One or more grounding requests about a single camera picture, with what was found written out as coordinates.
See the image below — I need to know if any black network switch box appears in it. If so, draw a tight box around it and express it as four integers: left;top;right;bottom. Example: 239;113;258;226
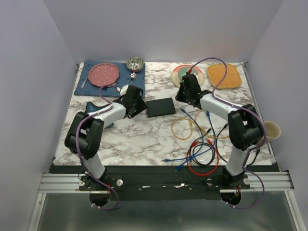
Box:
146;98;176;118

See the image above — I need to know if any yellow ethernet cable loop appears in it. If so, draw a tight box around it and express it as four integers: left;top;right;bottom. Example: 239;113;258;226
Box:
171;117;194;141

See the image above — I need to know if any red ethernet cable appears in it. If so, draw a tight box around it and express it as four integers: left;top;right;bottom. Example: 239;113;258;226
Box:
187;139;220;176

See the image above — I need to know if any black cable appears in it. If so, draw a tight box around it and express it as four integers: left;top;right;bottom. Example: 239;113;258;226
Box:
187;124;260;167

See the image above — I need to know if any blue ethernet cable long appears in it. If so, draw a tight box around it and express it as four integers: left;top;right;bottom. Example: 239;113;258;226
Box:
175;108;216;172

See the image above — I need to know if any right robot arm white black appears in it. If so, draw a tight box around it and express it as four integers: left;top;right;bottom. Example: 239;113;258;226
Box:
175;74;265;189

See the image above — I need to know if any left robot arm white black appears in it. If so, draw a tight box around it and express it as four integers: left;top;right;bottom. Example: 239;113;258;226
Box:
64;85;147;190

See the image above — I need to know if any beige pink plate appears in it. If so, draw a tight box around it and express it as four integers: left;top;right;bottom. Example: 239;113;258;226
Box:
171;64;205;87

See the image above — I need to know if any green bowl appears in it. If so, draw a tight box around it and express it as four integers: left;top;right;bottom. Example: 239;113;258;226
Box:
178;66;198;78

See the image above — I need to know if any metal spoon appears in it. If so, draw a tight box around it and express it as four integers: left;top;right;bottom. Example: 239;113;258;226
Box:
130;72;136;85

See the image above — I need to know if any orange woven mat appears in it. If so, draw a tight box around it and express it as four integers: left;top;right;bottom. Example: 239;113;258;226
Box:
207;64;242;90

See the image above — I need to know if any floral patterned bowl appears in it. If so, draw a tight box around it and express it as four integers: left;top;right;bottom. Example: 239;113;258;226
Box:
126;56;145;72

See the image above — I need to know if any pink dotted plate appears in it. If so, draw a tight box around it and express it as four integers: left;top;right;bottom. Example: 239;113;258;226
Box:
88;63;119;87

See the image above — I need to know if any blue star-shaped dish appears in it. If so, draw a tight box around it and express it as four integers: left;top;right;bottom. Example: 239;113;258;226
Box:
84;102;114;128

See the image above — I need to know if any blue cloth placemat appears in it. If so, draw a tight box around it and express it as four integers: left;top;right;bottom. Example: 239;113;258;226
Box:
74;60;146;98

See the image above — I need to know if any cream printed mug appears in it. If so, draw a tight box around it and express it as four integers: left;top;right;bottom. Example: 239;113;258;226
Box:
263;121;281;141

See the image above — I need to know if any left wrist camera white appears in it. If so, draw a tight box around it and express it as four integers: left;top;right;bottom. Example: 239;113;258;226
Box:
120;85;129;96

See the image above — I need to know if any black mounting base plate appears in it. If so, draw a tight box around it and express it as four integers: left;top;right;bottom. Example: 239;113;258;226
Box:
50;166;279;202

